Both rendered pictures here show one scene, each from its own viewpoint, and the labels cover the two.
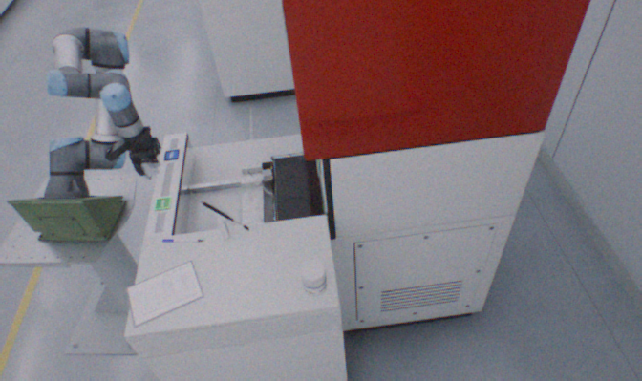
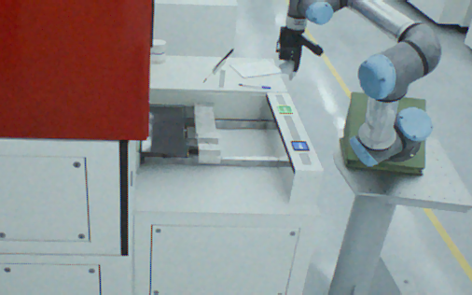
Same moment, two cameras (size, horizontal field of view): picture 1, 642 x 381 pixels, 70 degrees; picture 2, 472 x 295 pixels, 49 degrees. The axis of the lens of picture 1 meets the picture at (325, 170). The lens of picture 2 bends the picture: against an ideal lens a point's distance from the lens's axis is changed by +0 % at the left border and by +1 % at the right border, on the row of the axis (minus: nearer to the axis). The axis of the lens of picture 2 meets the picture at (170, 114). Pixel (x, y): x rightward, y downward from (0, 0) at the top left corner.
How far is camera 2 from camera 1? 2.92 m
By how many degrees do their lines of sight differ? 105
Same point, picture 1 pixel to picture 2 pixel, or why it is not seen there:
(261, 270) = (192, 70)
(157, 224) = (283, 100)
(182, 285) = (244, 69)
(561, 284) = not seen: outside the picture
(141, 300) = (270, 66)
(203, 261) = (235, 77)
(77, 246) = not seen: hidden behind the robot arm
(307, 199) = (154, 118)
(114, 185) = (373, 183)
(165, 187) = (290, 122)
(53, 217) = not seen: hidden behind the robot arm
